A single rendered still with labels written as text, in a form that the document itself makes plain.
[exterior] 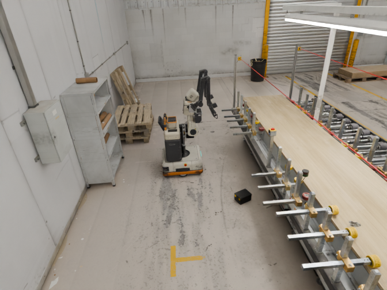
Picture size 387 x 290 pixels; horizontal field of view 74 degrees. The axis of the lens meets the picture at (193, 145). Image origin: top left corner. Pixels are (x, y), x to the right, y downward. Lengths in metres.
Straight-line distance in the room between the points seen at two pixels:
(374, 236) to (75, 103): 3.57
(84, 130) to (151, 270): 2.10
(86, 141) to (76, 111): 0.47
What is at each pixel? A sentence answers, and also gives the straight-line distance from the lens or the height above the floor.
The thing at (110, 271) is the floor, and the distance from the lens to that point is 3.29.
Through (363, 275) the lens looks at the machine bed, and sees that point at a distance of 2.46.
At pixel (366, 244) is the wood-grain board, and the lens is 2.44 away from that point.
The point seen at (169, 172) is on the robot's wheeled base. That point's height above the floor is 0.12.
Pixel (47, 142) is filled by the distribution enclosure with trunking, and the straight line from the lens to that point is 3.15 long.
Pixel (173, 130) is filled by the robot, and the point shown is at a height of 0.81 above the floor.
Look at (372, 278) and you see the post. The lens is 1.96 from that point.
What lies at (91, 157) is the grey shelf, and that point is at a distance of 4.20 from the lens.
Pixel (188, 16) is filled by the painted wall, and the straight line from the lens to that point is 9.82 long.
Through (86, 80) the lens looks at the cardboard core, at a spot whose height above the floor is 1.60.
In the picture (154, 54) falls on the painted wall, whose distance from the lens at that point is 9.95.
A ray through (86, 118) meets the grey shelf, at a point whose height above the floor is 1.20.
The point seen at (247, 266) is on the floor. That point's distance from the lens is 3.17.
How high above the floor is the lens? 2.54
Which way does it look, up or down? 29 degrees down
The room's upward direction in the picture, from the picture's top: 3 degrees counter-clockwise
